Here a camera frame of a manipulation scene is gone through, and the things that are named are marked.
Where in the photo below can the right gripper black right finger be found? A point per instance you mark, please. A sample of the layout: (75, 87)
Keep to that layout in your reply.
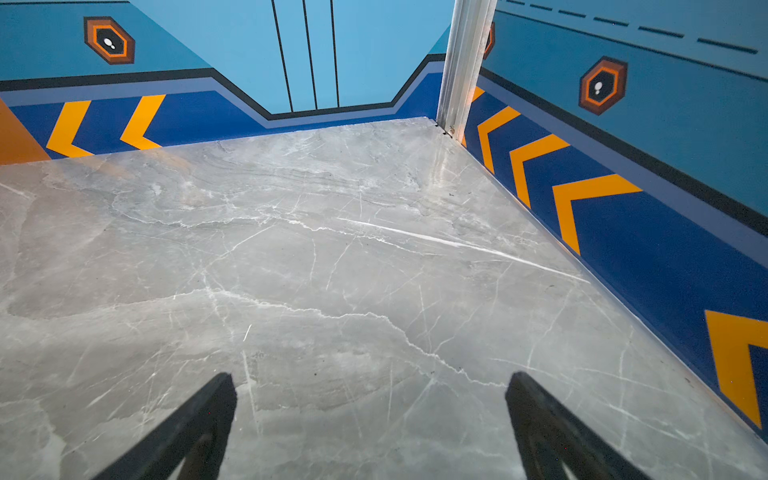
(553, 443)

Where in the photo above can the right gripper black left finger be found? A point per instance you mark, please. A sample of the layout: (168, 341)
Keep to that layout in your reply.
(191, 442)

